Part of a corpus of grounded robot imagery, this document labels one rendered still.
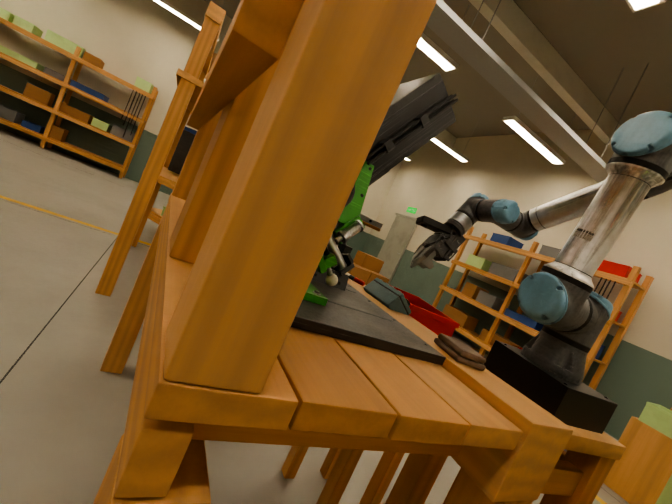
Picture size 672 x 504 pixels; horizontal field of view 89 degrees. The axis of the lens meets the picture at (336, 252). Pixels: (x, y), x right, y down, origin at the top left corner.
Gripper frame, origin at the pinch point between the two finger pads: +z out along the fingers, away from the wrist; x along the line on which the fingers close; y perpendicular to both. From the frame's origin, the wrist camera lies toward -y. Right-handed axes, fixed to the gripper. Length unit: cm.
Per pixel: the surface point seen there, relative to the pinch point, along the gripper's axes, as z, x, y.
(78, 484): 121, 29, -15
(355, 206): 4.1, -1.8, -26.4
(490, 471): 34, -50, 15
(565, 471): 18, -36, 51
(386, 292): 14.0, -3.2, -0.6
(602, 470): 10, -37, 60
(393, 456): 46, 16, 55
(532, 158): -552, 448, 218
